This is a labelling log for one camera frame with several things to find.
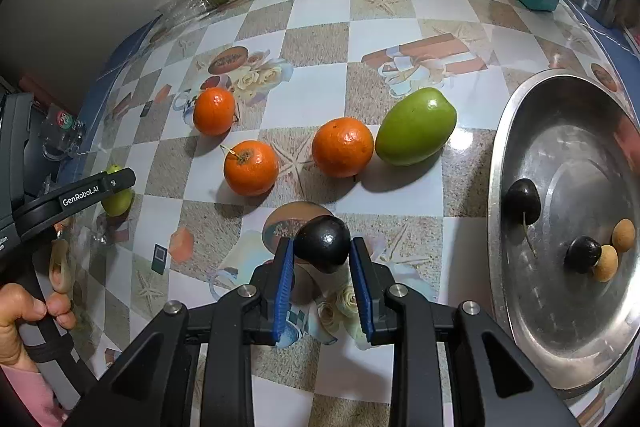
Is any small green fruit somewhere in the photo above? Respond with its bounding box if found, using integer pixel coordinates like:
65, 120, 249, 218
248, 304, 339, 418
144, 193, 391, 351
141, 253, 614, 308
101, 163, 133, 216

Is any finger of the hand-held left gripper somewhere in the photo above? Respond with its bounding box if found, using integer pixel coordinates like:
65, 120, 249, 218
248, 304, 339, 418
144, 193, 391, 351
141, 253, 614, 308
106, 167, 137, 200

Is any round metal basin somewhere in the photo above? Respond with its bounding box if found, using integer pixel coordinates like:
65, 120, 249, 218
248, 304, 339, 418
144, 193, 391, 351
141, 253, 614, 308
487, 69, 640, 400

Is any dark plum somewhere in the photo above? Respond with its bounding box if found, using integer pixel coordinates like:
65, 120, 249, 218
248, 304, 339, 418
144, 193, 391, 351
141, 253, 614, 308
564, 236, 602, 274
294, 216, 352, 274

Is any person's left hand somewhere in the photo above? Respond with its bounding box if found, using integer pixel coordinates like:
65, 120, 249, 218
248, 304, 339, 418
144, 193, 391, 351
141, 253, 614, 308
0, 282, 77, 374

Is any orange tangerine with stem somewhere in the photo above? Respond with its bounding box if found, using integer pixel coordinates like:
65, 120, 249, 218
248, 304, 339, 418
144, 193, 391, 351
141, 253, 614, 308
221, 140, 280, 198

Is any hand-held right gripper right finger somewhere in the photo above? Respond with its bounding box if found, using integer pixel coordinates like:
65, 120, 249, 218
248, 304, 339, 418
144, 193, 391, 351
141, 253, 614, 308
349, 237, 581, 427

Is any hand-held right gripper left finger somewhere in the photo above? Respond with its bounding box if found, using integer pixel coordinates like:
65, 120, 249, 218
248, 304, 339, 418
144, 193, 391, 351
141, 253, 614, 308
65, 237, 296, 427

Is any clear plastic tablecloth clip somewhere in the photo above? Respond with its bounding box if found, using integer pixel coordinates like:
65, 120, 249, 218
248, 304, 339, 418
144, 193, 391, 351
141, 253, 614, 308
37, 104, 88, 162

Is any tan longan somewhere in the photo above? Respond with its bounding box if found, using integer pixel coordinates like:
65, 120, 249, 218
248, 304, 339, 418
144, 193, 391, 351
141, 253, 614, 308
592, 245, 619, 283
611, 218, 637, 254

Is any blue cloth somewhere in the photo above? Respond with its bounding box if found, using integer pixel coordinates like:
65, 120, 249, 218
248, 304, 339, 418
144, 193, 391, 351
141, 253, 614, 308
562, 0, 640, 72

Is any large green mango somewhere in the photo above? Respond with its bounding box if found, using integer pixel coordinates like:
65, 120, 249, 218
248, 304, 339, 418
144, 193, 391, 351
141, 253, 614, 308
375, 87, 458, 166

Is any dark cherry with stem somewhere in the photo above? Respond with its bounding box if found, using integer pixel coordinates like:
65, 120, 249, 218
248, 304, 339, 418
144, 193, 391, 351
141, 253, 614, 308
506, 178, 542, 258

